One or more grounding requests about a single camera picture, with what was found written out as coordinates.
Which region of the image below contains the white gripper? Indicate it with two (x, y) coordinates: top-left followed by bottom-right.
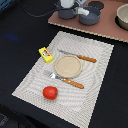
(60, 0), (87, 9)

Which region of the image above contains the grey pot with handles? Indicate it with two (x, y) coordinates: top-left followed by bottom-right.
(56, 2), (76, 19)

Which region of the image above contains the small grey saucepan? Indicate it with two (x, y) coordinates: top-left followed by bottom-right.
(79, 6), (101, 25)

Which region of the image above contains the yellow butter box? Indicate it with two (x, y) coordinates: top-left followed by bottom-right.
(39, 47), (53, 63)

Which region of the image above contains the red toy tomato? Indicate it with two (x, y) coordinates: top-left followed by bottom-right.
(43, 86), (58, 100)

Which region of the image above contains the white toy fish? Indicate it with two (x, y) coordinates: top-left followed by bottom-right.
(77, 8), (89, 16)

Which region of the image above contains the cream bowl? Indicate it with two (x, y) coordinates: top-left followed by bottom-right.
(117, 4), (128, 30)

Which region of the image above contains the round wooden plate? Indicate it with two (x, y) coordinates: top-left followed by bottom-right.
(55, 55), (82, 78)

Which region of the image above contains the beige woven placemat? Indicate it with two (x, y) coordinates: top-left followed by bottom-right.
(12, 31), (113, 128)

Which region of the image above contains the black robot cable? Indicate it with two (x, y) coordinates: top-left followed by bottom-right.
(18, 0), (61, 18)

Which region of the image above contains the wooden handled knife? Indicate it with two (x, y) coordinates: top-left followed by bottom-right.
(58, 49), (97, 63)

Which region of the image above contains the wooden handled fork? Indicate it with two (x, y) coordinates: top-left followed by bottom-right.
(43, 70), (84, 89)

